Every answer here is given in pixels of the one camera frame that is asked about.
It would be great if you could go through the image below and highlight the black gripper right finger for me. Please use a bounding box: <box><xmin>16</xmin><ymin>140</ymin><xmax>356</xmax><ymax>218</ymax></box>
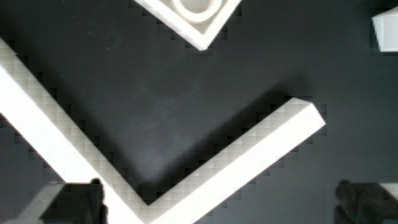
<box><xmin>334</xmin><ymin>180</ymin><xmax>398</xmax><ymax>224</ymax></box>

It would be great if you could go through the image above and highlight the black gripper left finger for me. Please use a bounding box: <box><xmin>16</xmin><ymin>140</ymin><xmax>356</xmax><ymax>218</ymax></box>
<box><xmin>39</xmin><ymin>178</ymin><xmax>109</xmax><ymax>224</ymax></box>

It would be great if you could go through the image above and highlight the white table leg with tag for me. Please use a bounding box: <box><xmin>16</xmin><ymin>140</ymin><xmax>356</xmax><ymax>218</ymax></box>
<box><xmin>372</xmin><ymin>7</ymin><xmax>398</xmax><ymax>52</ymax></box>

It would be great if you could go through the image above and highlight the white U-shaped obstacle fence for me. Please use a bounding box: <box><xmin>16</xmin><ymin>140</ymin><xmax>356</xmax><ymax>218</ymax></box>
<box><xmin>0</xmin><ymin>38</ymin><xmax>329</xmax><ymax>224</ymax></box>

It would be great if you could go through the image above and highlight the white square table top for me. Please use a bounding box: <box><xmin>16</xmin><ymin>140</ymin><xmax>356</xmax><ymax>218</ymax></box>
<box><xmin>134</xmin><ymin>0</ymin><xmax>242</xmax><ymax>51</ymax></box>

